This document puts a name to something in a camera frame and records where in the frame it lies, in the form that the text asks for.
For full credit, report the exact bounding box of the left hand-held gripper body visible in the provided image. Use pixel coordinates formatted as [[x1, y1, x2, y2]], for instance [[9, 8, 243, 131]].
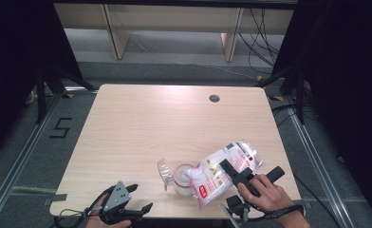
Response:
[[99, 180, 143, 225]]

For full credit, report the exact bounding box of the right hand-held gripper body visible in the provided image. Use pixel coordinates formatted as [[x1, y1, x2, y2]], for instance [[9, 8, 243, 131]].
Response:
[[219, 165, 286, 228]]

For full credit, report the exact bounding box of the red white spouted pouch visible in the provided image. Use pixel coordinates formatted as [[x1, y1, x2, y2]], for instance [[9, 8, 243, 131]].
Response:
[[187, 141, 266, 210]]

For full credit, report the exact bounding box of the clear glass mug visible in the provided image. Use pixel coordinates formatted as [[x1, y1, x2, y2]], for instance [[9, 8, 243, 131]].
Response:
[[157, 157, 201, 198]]

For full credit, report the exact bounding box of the person's right hand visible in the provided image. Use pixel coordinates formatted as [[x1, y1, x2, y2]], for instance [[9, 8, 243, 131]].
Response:
[[236, 174, 298, 220]]

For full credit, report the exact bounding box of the person's left hand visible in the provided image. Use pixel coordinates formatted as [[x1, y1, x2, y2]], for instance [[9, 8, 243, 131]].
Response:
[[84, 194, 133, 228]]

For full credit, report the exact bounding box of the black tape floor mark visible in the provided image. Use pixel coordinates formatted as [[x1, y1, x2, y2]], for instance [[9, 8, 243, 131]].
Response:
[[48, 117, 73, 140]]

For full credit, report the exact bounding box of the black metal stand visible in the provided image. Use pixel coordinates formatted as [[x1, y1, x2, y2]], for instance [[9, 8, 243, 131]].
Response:
[[255, 63, 309, 125], [34, 63, 97, 125]]

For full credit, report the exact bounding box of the black curtain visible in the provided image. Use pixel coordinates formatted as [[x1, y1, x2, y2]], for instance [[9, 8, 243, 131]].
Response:
[[0, 0, 84, 161], [271, 0, 372, 220]]

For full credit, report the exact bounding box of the black floor cable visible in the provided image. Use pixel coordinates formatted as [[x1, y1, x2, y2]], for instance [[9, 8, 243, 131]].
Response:
[[291, 174, 344, 228]]

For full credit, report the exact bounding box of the aluminium floor rail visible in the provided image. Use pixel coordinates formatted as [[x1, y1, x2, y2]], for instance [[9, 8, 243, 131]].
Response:
[[0, 86, 99, 220], [282, 94, 372, 228]]

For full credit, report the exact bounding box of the bundle of black cables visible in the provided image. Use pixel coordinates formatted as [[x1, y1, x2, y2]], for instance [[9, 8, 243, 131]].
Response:
[[237, 8, 284, 76]]

